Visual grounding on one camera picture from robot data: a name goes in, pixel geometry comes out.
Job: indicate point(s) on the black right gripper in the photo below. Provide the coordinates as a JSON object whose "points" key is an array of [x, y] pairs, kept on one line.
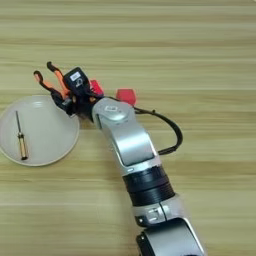
{"points": [[82, 104]]}

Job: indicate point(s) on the orange and black pliers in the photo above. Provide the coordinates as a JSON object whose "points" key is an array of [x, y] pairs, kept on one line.
{"points": [[53, 81]]}

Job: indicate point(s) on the multicolour puzzle cube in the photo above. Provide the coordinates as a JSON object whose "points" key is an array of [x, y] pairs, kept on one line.
{"points": [[96, 87]]}

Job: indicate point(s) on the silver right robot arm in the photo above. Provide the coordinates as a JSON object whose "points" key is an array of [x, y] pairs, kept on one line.
{"points": [[133, 143]]}

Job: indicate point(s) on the black box with white label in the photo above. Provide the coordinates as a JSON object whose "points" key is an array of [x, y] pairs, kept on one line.
{"points": [[76, 79]]}

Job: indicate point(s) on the round beige plate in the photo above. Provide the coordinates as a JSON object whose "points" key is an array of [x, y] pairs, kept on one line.
{"points": [[46, 133]]}

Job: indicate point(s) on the small red cube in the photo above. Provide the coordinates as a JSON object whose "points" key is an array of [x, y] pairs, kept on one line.
{"points": [[126, 96]]}

